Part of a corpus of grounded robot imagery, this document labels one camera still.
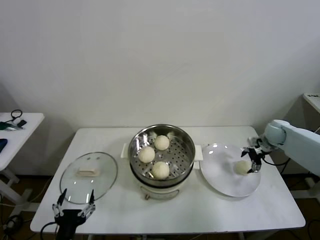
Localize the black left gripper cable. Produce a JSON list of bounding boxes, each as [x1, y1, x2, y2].
[[40, 221, 60, 240]]

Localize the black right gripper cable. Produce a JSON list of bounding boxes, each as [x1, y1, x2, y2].
[[262, 152, 291, 167]]

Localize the white steamed baozi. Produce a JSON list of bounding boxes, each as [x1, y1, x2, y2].
[[233, 160, 252, 176], [151, 161, 171, 180], [153, 134, 171, 151], [138, 146, 156, 163]]

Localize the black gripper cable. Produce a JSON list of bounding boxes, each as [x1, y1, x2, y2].
[[262, 152, 291, 167], [40, 221, 60, 240]]

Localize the green handled tool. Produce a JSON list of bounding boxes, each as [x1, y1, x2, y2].
[[0, 120, 20, 132]]

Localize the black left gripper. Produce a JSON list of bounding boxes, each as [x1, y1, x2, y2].
[[51, 188, 96, 239]]

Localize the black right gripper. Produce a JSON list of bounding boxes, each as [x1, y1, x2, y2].
[[240, 146, 265, 175]]

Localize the white electric cooker pot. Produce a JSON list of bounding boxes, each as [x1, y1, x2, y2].
[[120, 142, 203, 201]]

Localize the round glass pot lid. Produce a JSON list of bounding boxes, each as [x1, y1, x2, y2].
[[59, 151, 119, 205]]

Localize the white round plate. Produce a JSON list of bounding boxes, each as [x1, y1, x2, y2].
[[199, 142, 262, 198]]

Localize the white side table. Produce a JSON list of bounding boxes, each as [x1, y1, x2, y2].
[[302, 92, 320, 113], [0, 112, 45, 208]]

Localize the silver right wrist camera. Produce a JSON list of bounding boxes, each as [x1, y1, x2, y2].
[[247, 136, 270, 152]]

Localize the stainless steel steamer basket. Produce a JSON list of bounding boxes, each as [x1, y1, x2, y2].
[[128, 124, 196, 183]]

